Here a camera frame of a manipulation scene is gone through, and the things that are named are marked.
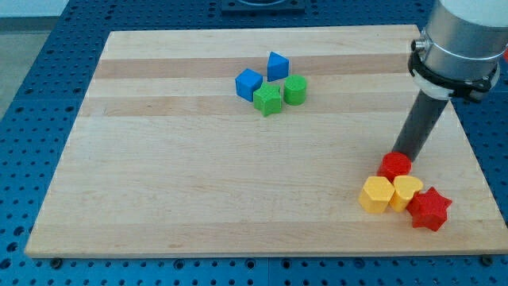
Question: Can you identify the green circle block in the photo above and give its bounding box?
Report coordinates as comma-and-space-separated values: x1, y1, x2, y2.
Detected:
283, 75, 307, 106

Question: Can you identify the blue cube block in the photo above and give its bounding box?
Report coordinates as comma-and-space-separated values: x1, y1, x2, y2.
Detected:
235, 68, 263, 102

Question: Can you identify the red circle block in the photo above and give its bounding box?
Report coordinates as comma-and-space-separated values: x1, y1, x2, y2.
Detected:
376, 152, 412, 182

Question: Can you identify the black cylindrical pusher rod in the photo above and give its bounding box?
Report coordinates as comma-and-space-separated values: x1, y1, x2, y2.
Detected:
392, 91, 448, 162

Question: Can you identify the yellow hexagon block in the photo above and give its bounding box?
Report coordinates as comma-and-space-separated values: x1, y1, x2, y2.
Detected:
358, 176, 394, 214

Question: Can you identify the red star block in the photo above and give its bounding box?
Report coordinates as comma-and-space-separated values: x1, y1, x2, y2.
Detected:
406, 187, 452, 232

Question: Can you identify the green star block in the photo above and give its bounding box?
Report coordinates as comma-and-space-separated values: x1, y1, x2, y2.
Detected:
253, 83, 282, 117

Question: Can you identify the yellow heart block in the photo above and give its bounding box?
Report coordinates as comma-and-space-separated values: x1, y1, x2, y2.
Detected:
389, 175, 424, 212

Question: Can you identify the wooden board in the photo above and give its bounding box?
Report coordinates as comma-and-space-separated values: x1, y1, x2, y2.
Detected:
25, 25, 507, 258

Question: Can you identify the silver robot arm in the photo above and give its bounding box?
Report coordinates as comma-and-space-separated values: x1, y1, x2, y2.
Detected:
408, 0, 507, 102

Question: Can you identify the blue triangle block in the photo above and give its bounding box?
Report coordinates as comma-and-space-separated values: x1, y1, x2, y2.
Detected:
267, 52, 290, 82

